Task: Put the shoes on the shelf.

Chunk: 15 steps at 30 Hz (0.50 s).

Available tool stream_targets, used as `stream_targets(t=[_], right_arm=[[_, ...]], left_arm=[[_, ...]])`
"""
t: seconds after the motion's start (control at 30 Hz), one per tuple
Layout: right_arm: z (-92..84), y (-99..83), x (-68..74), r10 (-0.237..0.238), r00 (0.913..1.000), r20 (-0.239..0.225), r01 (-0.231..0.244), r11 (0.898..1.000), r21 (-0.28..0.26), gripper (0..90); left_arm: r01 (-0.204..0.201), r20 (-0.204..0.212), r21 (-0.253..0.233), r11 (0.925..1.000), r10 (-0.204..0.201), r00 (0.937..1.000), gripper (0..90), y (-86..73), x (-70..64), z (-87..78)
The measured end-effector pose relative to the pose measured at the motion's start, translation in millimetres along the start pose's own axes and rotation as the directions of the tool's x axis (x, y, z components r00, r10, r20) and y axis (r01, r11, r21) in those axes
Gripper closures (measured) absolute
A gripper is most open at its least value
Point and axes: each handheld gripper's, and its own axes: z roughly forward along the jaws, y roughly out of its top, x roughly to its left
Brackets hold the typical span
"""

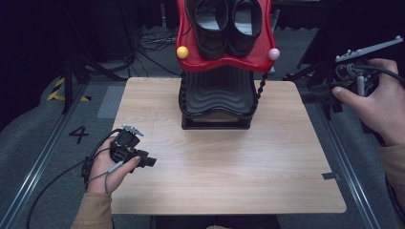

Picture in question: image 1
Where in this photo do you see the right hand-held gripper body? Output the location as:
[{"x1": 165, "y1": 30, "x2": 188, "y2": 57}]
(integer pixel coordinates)
[{"x1": 330, "y1": 35, "x2": 404, "y2": 98}]

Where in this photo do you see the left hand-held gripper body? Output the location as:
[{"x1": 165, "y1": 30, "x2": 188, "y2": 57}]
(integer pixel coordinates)
[{"x1": 109, "y1": 123, "x2": 151, "y2": 165}]

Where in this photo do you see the black leather shoe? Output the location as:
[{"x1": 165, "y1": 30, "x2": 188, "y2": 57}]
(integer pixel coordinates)
[
  {"x1": 185, "y1": 0, "x2": 231, "y2": 61},
  {"x1": 226, "y1": 0, "x2": 264, "y2": 59}
]

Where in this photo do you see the red and black shoe rack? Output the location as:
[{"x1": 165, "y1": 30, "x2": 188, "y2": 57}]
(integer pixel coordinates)
[{"x1": 176, "y1": 0, "x2": 281, "y2": 131}]

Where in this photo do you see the person's left hand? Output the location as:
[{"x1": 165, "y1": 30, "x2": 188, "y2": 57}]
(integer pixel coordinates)
[{"x1": 86, "y1": 136, "x2": 141, "y2": 195}]

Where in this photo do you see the person's right hand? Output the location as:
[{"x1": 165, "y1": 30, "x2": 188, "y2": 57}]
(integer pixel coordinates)
[{"x1": 331, "y1": 57, "x2": 405, "y2": 147}]

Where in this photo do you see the black metal stand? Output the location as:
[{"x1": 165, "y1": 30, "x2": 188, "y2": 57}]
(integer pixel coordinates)
[
  {"x1": 60, "y1": 0, "x2": 130, "y2": 115},
  {"x1": 282, "y1": 0, "x2": 347, "y2": 122}
]

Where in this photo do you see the dark cloth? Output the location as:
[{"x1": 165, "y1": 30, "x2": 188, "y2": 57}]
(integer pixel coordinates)
[{"x1": 150, "y1": 215, "x2": 282, "y2": 229}]

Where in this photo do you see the yellow and black floor tape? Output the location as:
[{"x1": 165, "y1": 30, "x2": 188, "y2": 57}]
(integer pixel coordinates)
[{"x1": 46, "y1": 76, "x2": 93, "y2": 103}]

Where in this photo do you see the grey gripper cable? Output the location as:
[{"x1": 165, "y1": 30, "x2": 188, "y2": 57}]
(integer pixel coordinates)
[{"x1": 85, "y1": 159, "x2": 125, "y2": 195}]

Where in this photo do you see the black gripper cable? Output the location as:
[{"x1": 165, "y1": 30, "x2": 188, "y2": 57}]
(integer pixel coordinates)
[
  {"x1": 362, "y1": 64, "x2": 405, "y2": 88},
  {"x1": 26, "y1": 128, "x2": 124, "y2": 229}
]

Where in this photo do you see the metal floor rail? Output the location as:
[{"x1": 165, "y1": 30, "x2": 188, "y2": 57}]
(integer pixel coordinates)
[
  {"x1": 0, "y1": 81, "x2": 94, "y2": 229},
  {"x1": 313, "y1": 101, "x2": 383, "y2": 229}
]

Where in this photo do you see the bundle of floor cables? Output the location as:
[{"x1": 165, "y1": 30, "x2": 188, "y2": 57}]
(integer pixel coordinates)
[{"x1": 136, "y1": 26, "x2": 180, "y2": 78}]

